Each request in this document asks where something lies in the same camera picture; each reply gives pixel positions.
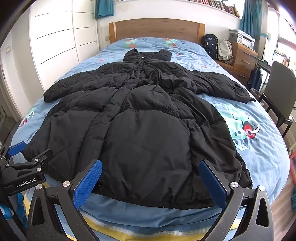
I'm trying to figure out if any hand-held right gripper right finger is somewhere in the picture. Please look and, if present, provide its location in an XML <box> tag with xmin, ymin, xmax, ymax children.
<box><xmin>198</xmin><ymin>159</ymin><xmax>274</xmax><ymax>241</ymax></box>

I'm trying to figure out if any white wardrobe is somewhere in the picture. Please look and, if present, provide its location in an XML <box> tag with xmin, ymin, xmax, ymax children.
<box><xmin>29</xmin><ymin>0</ymin><xmax>102</xmax><ymax>79</ymax></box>

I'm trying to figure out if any grey storage box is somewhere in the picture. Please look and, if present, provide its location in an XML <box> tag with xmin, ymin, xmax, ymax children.
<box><xmin>229</xmin><ymin>29</ymin><xmax>241</xmax><ymax>42</ymax></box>

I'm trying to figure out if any dark blue bag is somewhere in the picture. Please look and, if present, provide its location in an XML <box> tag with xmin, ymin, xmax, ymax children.
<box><xmin>248</xmin><ymin>67</ymin><xmax>263</xmax><ymax>91</ymax></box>

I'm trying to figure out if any teal curtain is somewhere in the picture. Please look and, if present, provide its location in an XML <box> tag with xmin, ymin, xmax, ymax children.
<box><xmin>239</xmin><ymin>0</ymin><xmax>263</xmax><ymax>39</ymax></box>
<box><xmin>95</xmin><ymin>0</ymin><xmax>114</xmax><ymax>19</ymax></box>

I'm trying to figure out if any pile of light clothes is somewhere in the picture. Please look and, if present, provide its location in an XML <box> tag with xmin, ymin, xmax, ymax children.
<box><xmin>217</xmin><ymin>39</ymin><xmax>233</xmax><ymax>65</ymax></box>

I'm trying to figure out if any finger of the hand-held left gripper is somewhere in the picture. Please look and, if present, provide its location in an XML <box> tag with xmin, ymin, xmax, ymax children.
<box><xmin>0</xmin><ymin>141</ymin><xmax>26</xmax><ymax>163</ymax></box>
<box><xmin>5</xmin><ymin>149</ymin><xmax>53</xmax><ymax>172</ymax></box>

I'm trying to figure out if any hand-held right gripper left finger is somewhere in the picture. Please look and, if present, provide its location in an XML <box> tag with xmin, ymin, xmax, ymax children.
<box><xmin>27</xmin><ymin>159</ymin><xmax>103</xmax><ymax>241</ymax></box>

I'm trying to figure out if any black puffer coat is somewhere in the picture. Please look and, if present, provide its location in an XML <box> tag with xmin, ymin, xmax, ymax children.
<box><xmin>23</xmin><ymin>48</ymin><xmax>257</xmax><ymax>210</ymax></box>

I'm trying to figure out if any dark wooden chair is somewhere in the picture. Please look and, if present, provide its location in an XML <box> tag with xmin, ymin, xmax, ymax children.
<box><xmin>258</xmin><ymin>61</ymin><xmax>296</xmax><ymax>137</ymax></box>

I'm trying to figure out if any black backpack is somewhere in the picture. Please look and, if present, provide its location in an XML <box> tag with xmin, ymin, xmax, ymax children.
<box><xmin>201</xmin><ymin>34</ymin><xmax>218</xmax><ymax>59</ymax></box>

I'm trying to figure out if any white printer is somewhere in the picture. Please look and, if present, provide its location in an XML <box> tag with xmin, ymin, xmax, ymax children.
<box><xmin>238</xmin><ymin>30</ymin><xmax>256</xmax><ymax>50</ymax></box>

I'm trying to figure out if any blue printed blanket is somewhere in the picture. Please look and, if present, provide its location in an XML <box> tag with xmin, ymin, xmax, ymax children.
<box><xmin>10</xmin><ymin>37</ymin><xmax>290</xmax><ymax>241</ymax></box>

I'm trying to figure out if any wooden dresser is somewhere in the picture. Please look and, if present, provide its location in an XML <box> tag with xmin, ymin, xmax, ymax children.
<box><xmin>216</xmin><ymin>42</ymin><xmax>258</xmax><ymax>87</ymax></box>

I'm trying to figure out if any dark framed window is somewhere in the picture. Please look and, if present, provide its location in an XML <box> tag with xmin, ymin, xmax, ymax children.
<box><xmin>273</xmin><ymin>23</ymin><xmax>296</xmax><ymax>61</ymax></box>

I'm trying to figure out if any glass desk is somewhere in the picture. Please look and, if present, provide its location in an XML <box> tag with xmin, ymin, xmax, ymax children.
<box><xmin>254</xmin><ymin>56</ymin><xmax>273</xmax><ymax>70</ymax></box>

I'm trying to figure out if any wooden headboard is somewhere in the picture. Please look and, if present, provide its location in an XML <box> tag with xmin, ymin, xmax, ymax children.
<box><xmin>109</xmin><ymin>18</ymin><xmax>205</xmax><ymax>47</ymax></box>

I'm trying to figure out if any row of books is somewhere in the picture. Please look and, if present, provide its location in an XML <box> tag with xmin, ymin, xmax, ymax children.
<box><xmin>194</xmin><ymin>0</ymin><xmax>241</xmax><ymax>18</ymax></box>

